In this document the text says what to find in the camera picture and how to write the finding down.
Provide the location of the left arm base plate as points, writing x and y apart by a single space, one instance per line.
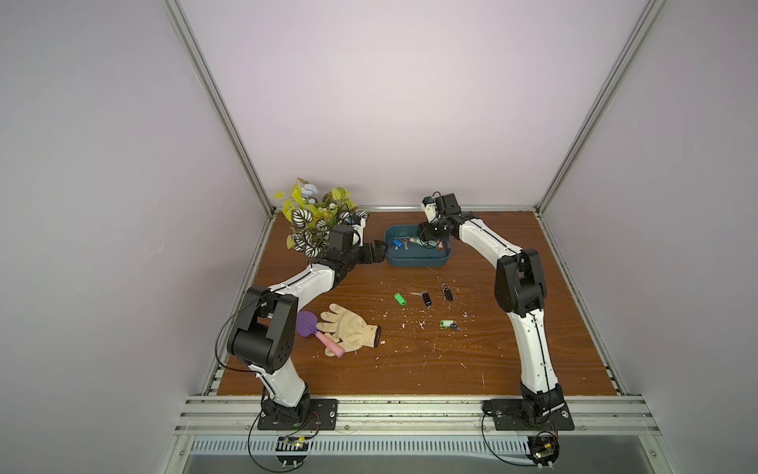
318 414

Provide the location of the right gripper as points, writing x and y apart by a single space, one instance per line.
435 230

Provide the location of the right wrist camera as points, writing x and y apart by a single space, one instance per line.
429 207

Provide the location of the right electronics board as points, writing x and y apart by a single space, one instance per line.
544 449

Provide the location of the beige work glove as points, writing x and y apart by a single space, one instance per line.
348 329

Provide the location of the left electronics board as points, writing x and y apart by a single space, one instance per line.
291 452

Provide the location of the purple pink garden trowel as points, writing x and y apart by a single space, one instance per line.
306 326

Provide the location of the aluminium front rail frame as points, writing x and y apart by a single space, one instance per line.
405 425

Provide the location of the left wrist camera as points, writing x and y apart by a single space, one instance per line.
358 222

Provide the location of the teal plastic storage box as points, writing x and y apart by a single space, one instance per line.
418 254

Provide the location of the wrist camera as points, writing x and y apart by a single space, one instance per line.
429 207
358 222

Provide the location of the electronics board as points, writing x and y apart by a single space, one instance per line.
291 452
544 449

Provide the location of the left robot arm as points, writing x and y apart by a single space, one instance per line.
263 335

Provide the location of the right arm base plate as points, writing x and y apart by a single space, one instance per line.
511 415

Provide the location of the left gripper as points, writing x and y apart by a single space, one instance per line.
377 254

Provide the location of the artificial potted plant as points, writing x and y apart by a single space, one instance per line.
311 217

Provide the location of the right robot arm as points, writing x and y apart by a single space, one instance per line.
520 290

